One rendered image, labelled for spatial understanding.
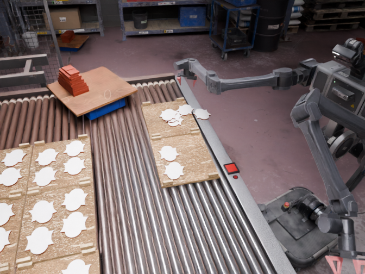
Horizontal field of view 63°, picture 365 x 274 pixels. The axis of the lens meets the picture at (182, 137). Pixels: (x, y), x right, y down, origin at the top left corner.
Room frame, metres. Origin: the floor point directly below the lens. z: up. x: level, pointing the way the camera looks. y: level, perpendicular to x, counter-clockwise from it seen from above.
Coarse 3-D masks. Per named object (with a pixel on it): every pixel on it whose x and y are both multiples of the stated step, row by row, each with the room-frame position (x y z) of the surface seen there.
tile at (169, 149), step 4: (164, 148) 1.40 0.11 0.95; (168, 148) 1.40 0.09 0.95; (172, 148) 1.40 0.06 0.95; (160, 152) 1.36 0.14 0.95; (164, 152) 1.36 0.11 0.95; (168, 152) 1.36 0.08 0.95; (172, 152) 1.36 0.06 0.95; (176, 152) 1.37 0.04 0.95; (164, 156) 1.33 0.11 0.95; (168, 156) 1.33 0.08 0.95; (172, 156) 1.33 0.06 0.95; (176, 156) 1.34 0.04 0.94; (168, 160) 1.29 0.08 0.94; (172, 160) 1.29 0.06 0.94
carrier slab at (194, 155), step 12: (156, 144) 1.45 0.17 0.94; (168, 144) 1.45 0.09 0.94; (180, 144) 1.45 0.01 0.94; (192, 144) 1.46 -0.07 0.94; (204, 144) 1.46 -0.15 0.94; (156, 156) 1.34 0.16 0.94; (180, 156) 1.34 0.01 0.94; (192, 156) 1.34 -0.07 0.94; (204, 156) 1.35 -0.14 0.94; (156, 168) 1.24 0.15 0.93; (192, 168) 1.24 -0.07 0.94; (204, 168) 1.24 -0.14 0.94; (180, 180) 1.14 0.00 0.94; (192, 180) 1.14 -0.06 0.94; (204, 180) 1.16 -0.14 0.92
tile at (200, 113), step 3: (195, 111) 1.84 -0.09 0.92; (198, 111) 1.84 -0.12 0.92; (201, 111) 1.84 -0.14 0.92; (204, 111) 1.85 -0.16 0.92; (195, 114) 1.81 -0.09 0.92; (198, 114) 1.81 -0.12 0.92; (201, 114) 1.81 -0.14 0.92; (204, 114) 1.81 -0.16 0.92; (207, 114) 1.81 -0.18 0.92; (210, 114) 1.81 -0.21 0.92; (198, 117) 1.77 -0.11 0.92; (201, 117) 1.77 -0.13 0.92; (204, 117) 1.77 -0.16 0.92; (207, 117) 1.77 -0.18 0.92
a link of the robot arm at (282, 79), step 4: (292, 76) 1.42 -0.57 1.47; (296, 76) 1.42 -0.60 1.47; (280, 80) 1.41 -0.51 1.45; (284, 80) 1.40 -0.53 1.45; (288, 80) 1.40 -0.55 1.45; (292, 80) 1.41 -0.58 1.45; (296, 80) 1.42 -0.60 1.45; (280, 84) 1.40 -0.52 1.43; (284, 84) 1.40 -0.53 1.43; (288, 84) 1.40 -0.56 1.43; (292, 84) 1.40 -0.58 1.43; (296, 84) 1.42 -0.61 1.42
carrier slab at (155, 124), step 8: (152, 104) 1.90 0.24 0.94; (160, 104) 1.91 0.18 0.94; (168, 104) 1.91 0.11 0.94; (176, 104) 1.91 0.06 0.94; (184, 104) 1.92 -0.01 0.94; (144, 112) 1.80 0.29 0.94; (152, 112) 1.80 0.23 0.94; (160, 112) 1.81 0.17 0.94; (152, 120) 1.70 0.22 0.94; (160, 120) 1.71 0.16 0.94; (184, 120) 1.71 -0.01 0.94; (192, 120) 1.72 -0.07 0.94; (152, 128) 1.61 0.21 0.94; (160, 128) 1.61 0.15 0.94; (168, 128) 1.62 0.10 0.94; (176, 128) 1.62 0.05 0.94; (184, 128) 1.62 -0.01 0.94; (168, 136) 1.53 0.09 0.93
